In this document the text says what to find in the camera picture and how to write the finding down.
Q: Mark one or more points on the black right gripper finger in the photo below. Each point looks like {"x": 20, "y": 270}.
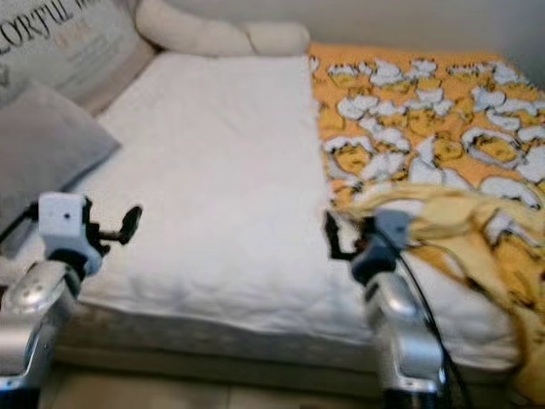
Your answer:
{"x": 331, "y": 232}

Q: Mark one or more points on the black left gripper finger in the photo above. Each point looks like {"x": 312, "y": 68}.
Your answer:
{"x": 132, "y": 223}

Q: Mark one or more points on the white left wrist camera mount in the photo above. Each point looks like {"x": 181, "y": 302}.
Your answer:
{"x": 61, "y": 217}

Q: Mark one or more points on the grey pillow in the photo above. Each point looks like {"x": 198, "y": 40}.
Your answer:
{"x": 47, "y": 153}

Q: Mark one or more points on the yellow egg print blanket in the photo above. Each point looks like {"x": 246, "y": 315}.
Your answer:
{"x": 417, "y": 111}

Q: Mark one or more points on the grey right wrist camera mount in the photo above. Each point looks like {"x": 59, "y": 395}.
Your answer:
{"x": 390, "y": 228}

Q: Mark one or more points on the cream bolster pillow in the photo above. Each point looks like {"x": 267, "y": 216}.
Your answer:
{"x": 204, "y": 36}

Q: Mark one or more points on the white quilted bed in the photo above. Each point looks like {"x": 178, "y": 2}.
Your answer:
{"x": 221, "y": 170}

